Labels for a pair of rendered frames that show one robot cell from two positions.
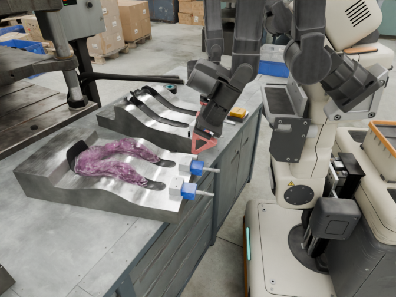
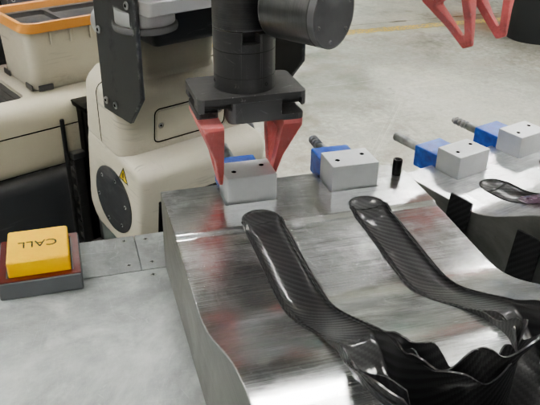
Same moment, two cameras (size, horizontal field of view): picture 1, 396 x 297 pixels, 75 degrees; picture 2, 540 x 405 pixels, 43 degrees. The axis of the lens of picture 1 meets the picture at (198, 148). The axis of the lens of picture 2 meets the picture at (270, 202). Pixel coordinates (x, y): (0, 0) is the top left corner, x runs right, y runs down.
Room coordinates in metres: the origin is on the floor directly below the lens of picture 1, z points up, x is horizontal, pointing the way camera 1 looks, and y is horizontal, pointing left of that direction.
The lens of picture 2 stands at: (1.35, 0.39, 1.22)
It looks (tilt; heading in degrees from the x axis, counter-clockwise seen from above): 29 degrees down; 223
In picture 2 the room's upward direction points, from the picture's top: 1 degrees clockwise
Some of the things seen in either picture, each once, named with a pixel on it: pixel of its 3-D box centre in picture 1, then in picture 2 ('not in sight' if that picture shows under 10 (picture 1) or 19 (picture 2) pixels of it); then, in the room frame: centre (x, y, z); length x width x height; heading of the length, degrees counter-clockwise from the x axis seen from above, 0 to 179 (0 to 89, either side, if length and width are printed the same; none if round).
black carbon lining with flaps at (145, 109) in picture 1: (159, 105); (392, 280); (0.98, 0.16, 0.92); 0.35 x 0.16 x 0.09; 61
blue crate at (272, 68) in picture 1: (279, 65); not in sight; (3.95, -1.24, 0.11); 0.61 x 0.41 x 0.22; 64
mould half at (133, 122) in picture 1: (158, 113); (382, 346); (1.00, 0.17, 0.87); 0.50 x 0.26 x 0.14; 61
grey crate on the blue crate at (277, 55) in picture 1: (281, 53); not in sight; (3.95, -1.24, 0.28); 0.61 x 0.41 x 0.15; 64
